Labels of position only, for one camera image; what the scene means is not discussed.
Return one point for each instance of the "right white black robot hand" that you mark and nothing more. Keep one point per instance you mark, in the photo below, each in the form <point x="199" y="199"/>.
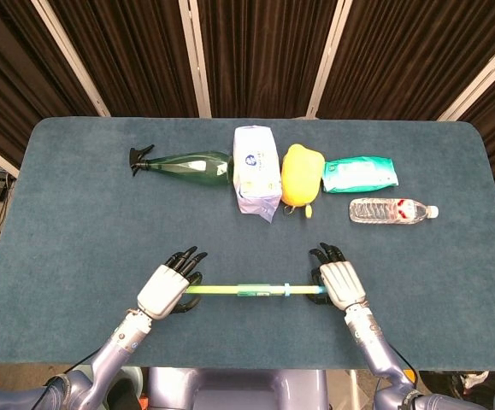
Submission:
<point x="341" y="282"/>

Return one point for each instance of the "green wet wipes pack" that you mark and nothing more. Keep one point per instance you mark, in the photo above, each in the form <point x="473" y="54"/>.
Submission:
<point x="358" y="173"/>

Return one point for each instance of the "clear plastic water bottle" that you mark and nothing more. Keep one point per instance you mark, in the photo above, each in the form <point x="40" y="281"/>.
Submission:
<point x="384" y="210"/>

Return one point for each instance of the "left lavender robot arm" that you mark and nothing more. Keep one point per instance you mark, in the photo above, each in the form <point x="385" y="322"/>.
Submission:
<point x="114" y="350"/>

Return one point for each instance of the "right lavender robot arm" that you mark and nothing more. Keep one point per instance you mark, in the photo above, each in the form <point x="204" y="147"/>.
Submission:
<point x="379" y="354"/>

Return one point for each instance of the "white lavender tissue pack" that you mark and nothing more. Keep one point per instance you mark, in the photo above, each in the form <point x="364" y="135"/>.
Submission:
<point x="255" y="171"/>

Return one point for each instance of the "green spray bottle black trigger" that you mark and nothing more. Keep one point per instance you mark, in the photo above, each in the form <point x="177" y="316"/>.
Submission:
<point x="191" y="168"/>

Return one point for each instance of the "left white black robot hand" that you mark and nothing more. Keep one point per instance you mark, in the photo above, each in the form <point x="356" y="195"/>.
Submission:
<point x="163" y="290"/>

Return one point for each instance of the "yellow plush toy with keyring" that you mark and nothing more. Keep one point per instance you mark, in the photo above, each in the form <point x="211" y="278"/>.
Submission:
<point x="300" y="179"/>

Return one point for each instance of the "lavender robot torso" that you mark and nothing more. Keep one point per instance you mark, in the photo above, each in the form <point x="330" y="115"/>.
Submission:
<point x="234" y="388"/>

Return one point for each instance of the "blue felt table cover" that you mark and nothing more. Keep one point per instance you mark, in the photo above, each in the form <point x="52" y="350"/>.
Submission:
<point x="101" y="239"/>

